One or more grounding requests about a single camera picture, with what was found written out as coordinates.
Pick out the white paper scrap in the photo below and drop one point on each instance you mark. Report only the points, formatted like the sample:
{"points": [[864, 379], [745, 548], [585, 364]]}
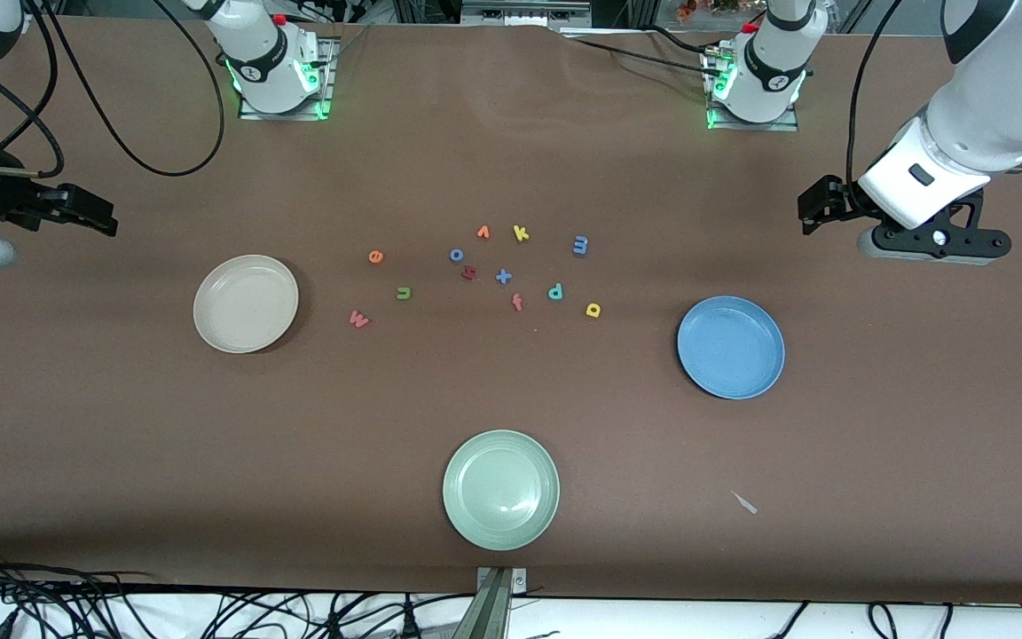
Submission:
{"points": [[744, 503]]}

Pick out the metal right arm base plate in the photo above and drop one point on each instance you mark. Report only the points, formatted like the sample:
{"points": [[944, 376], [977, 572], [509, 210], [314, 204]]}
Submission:
{"points": [[254, 114]]}

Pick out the pink foam letter m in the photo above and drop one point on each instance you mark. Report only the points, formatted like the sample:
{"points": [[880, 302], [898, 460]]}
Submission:
{"points": [[358, 319]]}

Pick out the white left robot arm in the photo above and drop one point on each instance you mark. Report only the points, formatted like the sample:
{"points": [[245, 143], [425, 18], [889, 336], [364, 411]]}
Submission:
{"points": [[1008, 80]]}

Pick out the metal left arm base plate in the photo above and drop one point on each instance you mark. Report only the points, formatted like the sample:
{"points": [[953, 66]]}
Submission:
{"points": [[777, 127]]}

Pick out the pale green round plate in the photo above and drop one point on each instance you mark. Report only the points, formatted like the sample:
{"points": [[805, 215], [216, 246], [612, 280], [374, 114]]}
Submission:
{"points": [[501, 490]]}

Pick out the grey metal bracket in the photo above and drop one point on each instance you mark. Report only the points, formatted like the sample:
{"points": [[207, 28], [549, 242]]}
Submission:
{"points": [[498, 603]]}

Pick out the purple foam letter m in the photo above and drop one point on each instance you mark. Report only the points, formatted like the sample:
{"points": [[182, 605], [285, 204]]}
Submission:
{"points": [[580, 245]]}

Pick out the brown paper table cover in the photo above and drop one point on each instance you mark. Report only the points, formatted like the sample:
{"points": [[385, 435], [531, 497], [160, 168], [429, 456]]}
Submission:
{"points": [[511, 160]]}

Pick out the grey metal box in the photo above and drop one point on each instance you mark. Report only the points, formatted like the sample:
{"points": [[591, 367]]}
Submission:
{"points": [[524, 13]]}

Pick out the orange background object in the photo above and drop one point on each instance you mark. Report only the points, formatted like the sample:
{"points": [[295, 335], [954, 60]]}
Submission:
{"points": [[687, 9]]}

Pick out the blue round plate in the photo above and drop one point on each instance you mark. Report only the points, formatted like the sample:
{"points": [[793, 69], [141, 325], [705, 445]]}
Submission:
{"points": [[731, 347]]}

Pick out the beige round plate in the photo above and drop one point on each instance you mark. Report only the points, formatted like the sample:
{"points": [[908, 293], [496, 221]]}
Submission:
{"points": [[246, 304]]}

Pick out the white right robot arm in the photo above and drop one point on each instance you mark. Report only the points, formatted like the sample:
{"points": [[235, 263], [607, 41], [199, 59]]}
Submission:
{"points": [[263, 53]]}

